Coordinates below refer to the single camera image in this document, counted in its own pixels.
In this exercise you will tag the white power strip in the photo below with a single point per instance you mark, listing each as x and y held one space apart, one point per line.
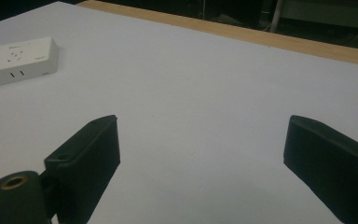
15 62

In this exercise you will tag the metal stand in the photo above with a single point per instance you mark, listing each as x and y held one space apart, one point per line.
276 15

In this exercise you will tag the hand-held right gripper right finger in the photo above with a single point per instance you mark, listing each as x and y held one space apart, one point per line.
332 165

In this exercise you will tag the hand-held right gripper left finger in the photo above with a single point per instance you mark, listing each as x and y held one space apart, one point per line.
85 165

